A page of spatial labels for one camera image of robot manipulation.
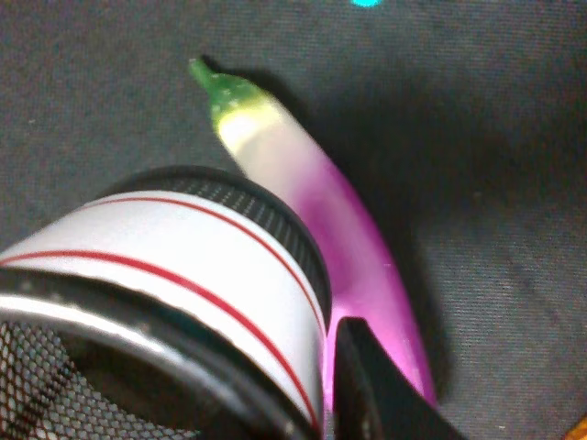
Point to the orange toy waffle piece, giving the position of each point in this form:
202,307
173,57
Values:
578,431

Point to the purple toy eggplant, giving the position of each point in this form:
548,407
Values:
294,192

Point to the teal toy saucepan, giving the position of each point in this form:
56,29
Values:
366,3

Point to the black table cloth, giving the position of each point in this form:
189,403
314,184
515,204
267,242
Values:
461,124

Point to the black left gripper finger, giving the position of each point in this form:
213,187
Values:
372,399

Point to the black mesh pen holder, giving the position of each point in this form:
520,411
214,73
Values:
185,303

